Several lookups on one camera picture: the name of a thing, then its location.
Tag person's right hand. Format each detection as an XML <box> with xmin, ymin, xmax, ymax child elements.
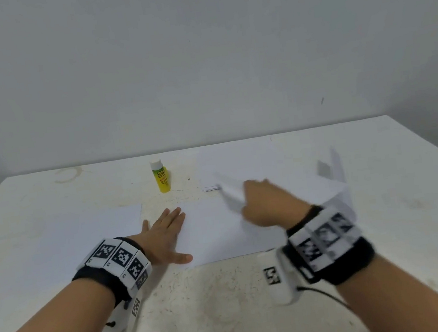
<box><xmin>236</xmin><ymin>171</ymin><xmax>318</xmax><ymax>235</ymax></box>

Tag person's left hand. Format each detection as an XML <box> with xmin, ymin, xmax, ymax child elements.
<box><xmin>125</xmin><ymin>205</ymin><xmax>196</xmax><ymax>273</ymax></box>

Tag glued white paper sheet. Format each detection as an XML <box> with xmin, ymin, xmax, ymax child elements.
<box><xmin>193</xmin><ymin>135</ymin><xmax>288</xmax><ymax>194</ymax></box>
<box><xmin>166</xmin><ymin>185</ymin><xmax>293</xmax><ymax>271</ymax></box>

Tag single white paper sheet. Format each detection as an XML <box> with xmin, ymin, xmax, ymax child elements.
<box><xmin>211</xmin><ymin>144</ymin><xmax>358</xmax><ymax>242</ymax></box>

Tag yellow glue stick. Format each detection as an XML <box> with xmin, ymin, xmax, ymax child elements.
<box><xmin>149</xmin><ymin>158</ymin><xmax>174</xmax><ymax>196</ymax></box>

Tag person's right forearm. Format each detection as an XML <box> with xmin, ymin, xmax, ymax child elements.
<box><xmin>332</xmin><ymin>251</ymin><xmax>438</xmax><ymax>332</ymax></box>

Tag black marker wristband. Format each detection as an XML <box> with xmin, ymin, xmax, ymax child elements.
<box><xmin>67</xmin><ymin>232</ymin><xmax>159</xmax><ymax>310</ymax></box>
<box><xmin>275</xmin><ymin>197</ymin><xmax>380</xmax><ymax>293</ymax></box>

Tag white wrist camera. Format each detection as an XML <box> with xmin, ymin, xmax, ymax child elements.
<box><xmin>97</xmin><ymin>292</ymin><xmax>148</xmax><ymax>332</ymax></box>
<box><xmin>259</xmin><ymin>245</ymin><xmax>307</xmax><ymax>309</ymax></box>

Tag black cable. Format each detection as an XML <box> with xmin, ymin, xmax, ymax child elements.
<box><xmin>296</xmin><ymin>277</ymin><xmax>357</xmax><ymax>320</ymax></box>

